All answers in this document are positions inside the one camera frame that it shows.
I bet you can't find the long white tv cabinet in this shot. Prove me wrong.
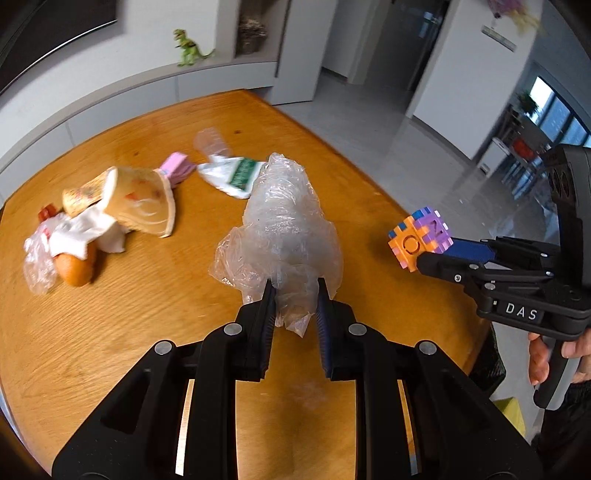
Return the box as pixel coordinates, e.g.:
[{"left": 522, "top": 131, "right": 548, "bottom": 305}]
[{"left": 1, "top": 61, "right": 277, "bottom": 202}]

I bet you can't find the orange purple puzzle cube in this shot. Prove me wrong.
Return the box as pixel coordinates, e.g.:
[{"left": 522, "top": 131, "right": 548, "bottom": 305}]
[{"left": 388, "top": 207, "right": 454, "bottom": 272}]

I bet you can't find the black television screen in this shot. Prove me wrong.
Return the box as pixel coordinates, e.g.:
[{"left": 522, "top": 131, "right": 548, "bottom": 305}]
[{"left": 1, "top": 0, "right": 117, "bottom": 91}]

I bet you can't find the orange fruit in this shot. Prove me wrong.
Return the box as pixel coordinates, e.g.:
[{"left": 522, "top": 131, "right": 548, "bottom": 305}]
[{"left": 54, "top": 242, "right": 97, "bottom": 287}]

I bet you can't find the yellow cloth on floor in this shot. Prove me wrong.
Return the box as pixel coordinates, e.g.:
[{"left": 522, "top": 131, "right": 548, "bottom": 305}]
[{"left": 493, "top": 397, "right": 527, "bottom": 437}]

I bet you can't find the green dinosaur toy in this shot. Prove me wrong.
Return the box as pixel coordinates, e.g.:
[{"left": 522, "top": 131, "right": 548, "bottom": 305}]
[{"left": 173, "top": 29, "right": 215, "bottom": 67}]

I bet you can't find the potted green plant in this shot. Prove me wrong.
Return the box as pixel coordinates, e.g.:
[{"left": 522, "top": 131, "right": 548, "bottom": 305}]
[{"left": 517, "top": 91, "right": 538, "bottom": 116}]

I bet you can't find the white small appliance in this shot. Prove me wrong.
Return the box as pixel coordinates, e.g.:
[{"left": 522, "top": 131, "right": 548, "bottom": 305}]
[{"left": 477, "top": 137, "right": 510, "bottom": 178}]

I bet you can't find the pink toy car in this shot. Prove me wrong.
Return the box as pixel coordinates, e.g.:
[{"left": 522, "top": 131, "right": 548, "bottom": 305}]
[{"left": 158, "top": 152, "right": 197, "bottom": 188}]

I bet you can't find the person's right hand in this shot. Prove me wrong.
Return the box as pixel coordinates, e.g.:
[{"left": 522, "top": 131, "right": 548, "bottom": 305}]
[{"left": 528, "top": 325, "right": 591, "bottom": 387}]

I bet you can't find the dried plant decoration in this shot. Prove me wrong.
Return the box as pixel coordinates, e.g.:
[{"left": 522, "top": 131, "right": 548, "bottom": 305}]
[{"left": 236, "top": 16, "right": 267, "bottom": 55}]

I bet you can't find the white green printed plastic bag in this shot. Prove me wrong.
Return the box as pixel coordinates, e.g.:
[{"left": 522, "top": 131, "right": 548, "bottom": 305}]
[{"left": 197, "top": 155, "right": 266, "bottom": 199}]

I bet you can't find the small clear pink plastic bag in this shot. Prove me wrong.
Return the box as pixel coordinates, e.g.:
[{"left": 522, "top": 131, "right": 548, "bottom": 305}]
[{"left": 23, "top": 213, "right": 70, "bottom": 295}]

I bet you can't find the clear measuring cup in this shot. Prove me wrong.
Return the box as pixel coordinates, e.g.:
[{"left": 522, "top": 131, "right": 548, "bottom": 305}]
[{"left": 193, "top": 127, "right": 231, "bottom": 158}]

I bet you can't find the paper instant noodle cup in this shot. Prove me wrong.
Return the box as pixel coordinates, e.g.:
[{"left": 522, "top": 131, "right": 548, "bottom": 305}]
[{"left": 61, "top": 166, "right": 176, "bottom": 238}]

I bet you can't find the small red object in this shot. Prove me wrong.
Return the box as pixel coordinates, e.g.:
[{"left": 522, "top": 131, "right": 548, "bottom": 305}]
[{"left": 37, "top": 204, "right": 59, "bottom": 223}]

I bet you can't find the white cloth sock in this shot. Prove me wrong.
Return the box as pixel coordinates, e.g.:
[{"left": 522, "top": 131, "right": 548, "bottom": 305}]
[{"left": 48, "top": 205, "right": 129, "bottom": 260}]

